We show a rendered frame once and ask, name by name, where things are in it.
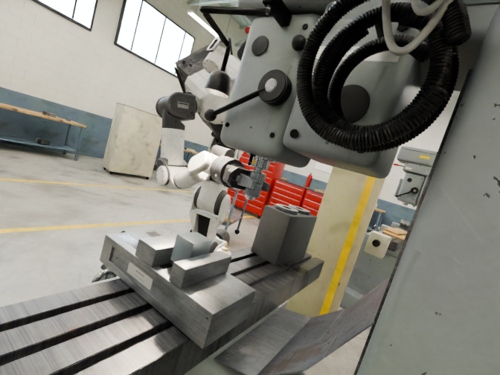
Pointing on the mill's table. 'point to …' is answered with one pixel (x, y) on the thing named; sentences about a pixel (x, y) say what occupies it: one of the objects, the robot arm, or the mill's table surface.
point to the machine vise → (183, 287)
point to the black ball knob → (298, 42)
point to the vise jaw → (155, 249)
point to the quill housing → (300, 25)
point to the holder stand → (283, 234)
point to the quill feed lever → (277, 82)
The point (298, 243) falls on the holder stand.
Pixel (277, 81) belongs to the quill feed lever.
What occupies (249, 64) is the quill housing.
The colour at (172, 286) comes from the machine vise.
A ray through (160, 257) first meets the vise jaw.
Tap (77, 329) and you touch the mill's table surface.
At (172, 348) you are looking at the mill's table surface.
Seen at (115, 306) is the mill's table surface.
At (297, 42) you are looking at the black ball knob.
